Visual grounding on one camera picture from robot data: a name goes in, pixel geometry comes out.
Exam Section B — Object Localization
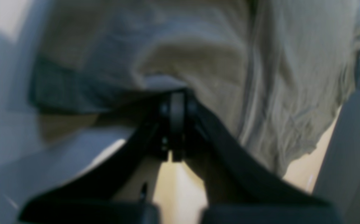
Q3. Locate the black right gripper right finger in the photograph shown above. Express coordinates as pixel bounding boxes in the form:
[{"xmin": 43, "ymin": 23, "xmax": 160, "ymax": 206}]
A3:
[{"xmin": 185, "ymin": 93, "xmax": 343, "ymax": 224}]

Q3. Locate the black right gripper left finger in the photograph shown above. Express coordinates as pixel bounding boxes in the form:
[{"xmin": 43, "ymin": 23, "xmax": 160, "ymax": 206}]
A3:
[{"xmin": 18, "ymin": 103, "xmax": 169, "ymax": 224}]

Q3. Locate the grey T-shirt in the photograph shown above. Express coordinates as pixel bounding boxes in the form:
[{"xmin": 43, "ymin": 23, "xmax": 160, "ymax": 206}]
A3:
[{"xmin": 31, "ymin": 0, "xmax": 360, "ymax": 177}]

